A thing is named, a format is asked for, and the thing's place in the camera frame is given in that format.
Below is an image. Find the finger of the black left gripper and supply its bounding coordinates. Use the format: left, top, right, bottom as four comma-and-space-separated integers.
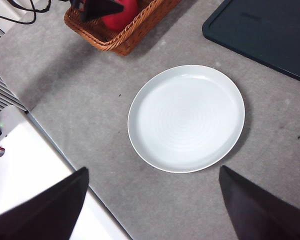
80, 0, 125, 22

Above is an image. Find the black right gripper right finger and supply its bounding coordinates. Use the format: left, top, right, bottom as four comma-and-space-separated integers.
219, 164, 300, 240

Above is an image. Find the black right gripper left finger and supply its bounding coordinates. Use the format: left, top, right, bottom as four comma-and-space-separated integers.
0, 166, 90, 240

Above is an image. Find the red tomato with green stem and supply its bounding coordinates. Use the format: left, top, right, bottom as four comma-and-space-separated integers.
101, 0, 141, 31

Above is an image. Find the brown wicker basket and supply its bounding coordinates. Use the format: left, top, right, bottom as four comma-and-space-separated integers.
64, 0, 183, 56

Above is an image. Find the pale grey round plate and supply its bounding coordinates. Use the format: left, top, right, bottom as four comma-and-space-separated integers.
127, 64, 246, 174

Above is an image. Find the grey ribbed panel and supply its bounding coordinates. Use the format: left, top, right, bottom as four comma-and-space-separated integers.
0, 19, 29, 120

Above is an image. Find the dark rectangular tray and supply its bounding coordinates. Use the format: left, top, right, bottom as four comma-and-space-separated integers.
201, 0, 300, 86

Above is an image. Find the thick black cable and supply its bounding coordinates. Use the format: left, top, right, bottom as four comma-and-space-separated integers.
9, 0, 52, 14

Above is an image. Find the thin black cable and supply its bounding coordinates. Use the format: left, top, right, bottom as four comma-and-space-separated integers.
0, 0, 38, 26

